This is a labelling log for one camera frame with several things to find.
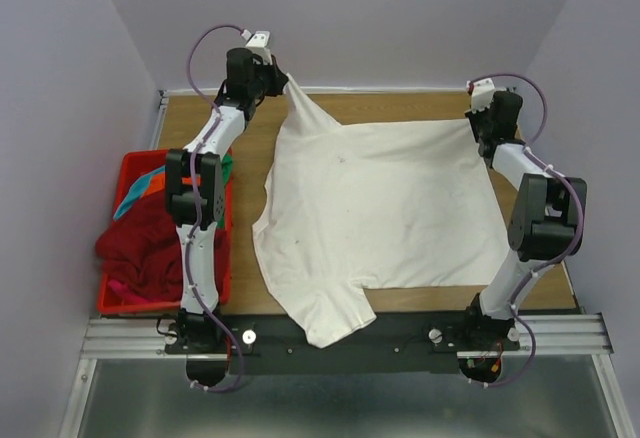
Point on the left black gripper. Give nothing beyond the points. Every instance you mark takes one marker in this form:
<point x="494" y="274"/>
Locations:
<point x="277" y="79"/>

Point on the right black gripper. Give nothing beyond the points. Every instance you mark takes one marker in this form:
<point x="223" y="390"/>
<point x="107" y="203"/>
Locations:
<point x="472" y="117"/>

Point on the white t shirt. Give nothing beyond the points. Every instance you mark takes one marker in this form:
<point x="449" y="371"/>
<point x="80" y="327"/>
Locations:
<point x="351" y="208"/>

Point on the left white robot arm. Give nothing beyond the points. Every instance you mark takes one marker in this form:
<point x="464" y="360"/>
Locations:
<point x="195" y="188"/>

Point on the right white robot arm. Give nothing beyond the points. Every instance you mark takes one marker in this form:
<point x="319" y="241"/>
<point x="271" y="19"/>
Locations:
<point x="546" y="222"/>

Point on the green t shirt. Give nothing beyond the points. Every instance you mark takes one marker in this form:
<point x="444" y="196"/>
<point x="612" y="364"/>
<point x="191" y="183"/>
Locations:
<point x="226" y="167"/>

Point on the orange t shirt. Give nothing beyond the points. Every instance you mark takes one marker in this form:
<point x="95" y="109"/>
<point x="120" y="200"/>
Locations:
<point x="156" y="183"/>

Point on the teal t shirt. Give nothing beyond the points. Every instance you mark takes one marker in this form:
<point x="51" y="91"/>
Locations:
<point x="134" y="193"/>

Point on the dark red t shirt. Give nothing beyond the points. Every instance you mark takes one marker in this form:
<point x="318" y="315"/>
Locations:
<point x="141" y="249"/>

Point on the pink t shirt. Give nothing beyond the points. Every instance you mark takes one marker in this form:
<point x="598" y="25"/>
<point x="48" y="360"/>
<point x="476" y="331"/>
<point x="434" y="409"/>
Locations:
<point x="125" y="293"/>

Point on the red plastic bin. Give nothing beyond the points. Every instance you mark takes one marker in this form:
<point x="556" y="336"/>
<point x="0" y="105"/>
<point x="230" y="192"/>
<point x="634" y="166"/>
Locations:
<point x="134" y="165"/>

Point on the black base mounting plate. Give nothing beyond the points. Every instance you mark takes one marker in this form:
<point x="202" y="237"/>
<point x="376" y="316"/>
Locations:
<point x="394" y="342"/>

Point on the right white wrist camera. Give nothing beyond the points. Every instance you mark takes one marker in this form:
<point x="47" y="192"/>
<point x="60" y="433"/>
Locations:
<point x="481" y="93"/>

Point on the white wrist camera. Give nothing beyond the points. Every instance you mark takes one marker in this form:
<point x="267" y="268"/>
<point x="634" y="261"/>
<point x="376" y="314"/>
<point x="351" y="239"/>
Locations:
<point x="481" y="93"/>
<point x="258" y="44"/>

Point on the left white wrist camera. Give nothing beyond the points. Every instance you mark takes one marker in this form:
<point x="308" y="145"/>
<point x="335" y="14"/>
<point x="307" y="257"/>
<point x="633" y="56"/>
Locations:
<point x="258" y="44"/>

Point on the aluminium frame rail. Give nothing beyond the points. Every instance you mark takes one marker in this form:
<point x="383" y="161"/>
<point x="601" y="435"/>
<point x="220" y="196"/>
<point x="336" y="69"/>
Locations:
<point x="558" y="384"/>

